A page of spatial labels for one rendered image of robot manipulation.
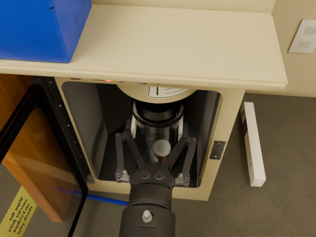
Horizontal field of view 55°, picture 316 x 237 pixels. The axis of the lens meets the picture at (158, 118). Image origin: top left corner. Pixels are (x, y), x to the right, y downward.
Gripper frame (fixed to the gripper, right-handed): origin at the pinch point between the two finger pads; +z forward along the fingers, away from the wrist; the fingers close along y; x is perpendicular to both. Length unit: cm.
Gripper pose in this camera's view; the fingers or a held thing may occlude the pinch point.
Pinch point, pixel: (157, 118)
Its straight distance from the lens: 64.2
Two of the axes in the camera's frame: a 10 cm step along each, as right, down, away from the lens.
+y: -10.0, -0.6, 0.4
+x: 0.0, 6.1, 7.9
